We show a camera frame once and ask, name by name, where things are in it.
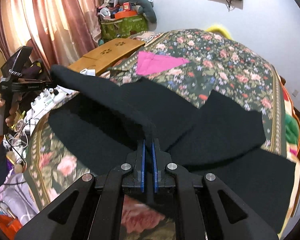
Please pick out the pink folded cloth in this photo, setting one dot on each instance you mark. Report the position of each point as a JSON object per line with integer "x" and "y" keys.
{"x": 149, "y": 63}

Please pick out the green plush toy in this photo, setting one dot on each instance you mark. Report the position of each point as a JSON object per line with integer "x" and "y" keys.
{"x": 292, "y": 133}

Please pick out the floral bed quilt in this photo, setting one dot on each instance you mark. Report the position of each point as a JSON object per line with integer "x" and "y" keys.
{"x": 216, "y": 63}

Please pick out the black pants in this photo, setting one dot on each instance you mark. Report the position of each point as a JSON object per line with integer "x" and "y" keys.
{"x": 104, "y": 122}

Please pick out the grey plush pillow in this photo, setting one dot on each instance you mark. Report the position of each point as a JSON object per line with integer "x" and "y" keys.
{"x": 147, "y": 9}

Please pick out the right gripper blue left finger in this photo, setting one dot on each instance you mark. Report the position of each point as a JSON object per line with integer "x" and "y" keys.
{"x": 140, "y": 167}

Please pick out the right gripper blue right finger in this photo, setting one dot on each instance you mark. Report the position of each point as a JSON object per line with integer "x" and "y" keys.
{"x": 155, "y": 150}

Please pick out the yellow curved tube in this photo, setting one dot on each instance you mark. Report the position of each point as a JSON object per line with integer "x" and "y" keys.
{"x": 219, "y": 29}

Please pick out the orange box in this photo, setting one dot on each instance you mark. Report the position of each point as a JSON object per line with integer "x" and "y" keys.
{"x": 125, "y": 14}

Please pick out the pink striped curtain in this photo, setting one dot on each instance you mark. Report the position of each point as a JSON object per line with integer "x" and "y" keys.
{"x": 59, "y": 31}

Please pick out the green fabric storage box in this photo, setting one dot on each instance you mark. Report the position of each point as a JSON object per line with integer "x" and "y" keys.
{"x": 123, "y": 28}

